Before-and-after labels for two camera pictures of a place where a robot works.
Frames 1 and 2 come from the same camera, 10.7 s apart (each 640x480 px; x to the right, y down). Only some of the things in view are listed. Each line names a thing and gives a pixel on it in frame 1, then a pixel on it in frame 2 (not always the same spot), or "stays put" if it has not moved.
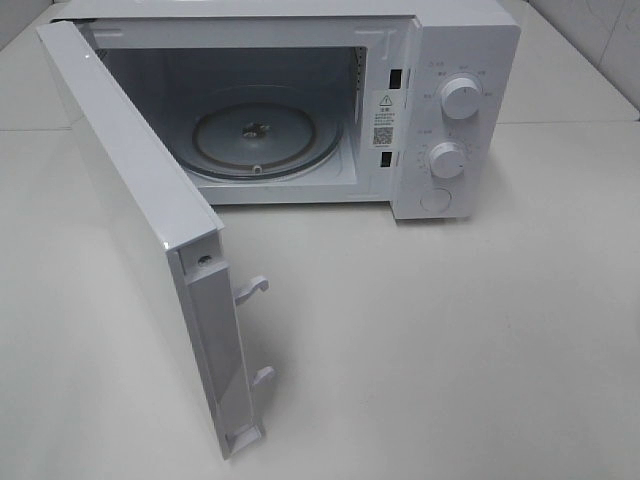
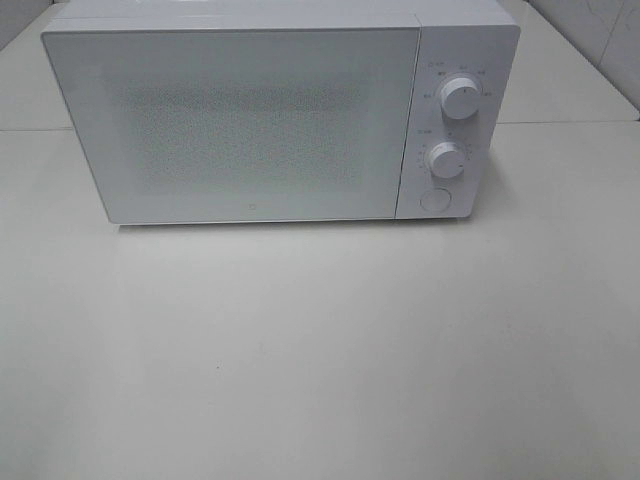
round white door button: x=435 y=199 stays put
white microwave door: x=190 y=231 to x=239 y=125
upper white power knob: x=460 y=98 stays put
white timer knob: x=447 y=160 stays put
